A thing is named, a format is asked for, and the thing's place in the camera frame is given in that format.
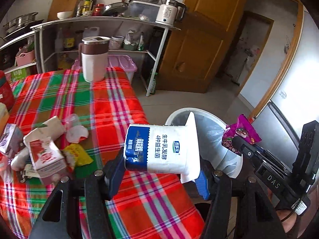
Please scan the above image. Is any pink white milk carton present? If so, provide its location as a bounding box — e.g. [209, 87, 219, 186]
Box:
[29, 136, 67, 185]

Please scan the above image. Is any small clear plastic cup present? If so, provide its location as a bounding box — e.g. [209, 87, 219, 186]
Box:
[65, 113, 89, 144]

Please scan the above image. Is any purple snack wrapper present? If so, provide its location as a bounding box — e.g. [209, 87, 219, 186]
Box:
[221, 114, 262, 156]

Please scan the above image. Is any white paper leaf bag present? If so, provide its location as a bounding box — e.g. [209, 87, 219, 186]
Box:
[23, 116, 65, 146]

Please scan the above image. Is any white trash bin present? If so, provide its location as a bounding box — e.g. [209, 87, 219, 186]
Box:
[165, 107, 243, 179]

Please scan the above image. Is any metal kitchen shelf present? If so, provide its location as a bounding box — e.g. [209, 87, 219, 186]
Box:
[0, 16, 181, 98]

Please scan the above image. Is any yellow snack wrapper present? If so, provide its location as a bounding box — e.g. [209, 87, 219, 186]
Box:
[62, 144, 93, 169]

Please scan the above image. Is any red green plaid tablecloth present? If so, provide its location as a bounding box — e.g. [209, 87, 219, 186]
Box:
[1, 68, 204, 238]

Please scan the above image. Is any purple milk carton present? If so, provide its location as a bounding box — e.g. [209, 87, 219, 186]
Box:
[0, 123, 23, 158]

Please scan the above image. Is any yellow tissue pack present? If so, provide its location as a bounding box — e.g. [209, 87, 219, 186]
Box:
[0, 103, 9, 134]

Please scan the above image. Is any red reindeer water bottle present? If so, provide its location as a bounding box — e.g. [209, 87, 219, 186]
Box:
[0, 70, 15, 111]

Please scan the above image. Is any pink plastic storage box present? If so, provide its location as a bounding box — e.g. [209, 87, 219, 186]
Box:
[71, 55, 137, 83]

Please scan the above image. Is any white brown lidded jug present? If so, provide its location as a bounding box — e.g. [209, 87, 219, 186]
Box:
[78, 36, 110, 83]

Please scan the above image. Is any pink woven basket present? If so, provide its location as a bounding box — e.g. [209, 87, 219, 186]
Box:
[16, 50, 35, 66]

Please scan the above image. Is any white plastic jerrycan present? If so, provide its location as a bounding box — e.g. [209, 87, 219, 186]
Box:
[83, 26, 99, 38]

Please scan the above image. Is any white ceramic bowl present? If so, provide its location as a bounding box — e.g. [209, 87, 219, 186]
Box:
[57, 11, 73, 20]

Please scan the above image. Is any red lidded jar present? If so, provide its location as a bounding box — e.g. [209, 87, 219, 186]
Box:
[92, 3, 104, 16]

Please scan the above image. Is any steel frying pan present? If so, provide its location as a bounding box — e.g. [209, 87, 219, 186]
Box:
[101, 2, 128, 17]

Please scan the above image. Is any steel steamer pot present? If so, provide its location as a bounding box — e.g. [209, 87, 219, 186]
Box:
[3, 12, 38, 33]

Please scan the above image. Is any dark soy sauce bottle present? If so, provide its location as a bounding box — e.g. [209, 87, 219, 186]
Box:
[90, 0, 97, 11]

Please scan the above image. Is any white electric kettle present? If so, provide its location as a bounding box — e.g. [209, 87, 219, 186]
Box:
[155, 0, 187, 26]

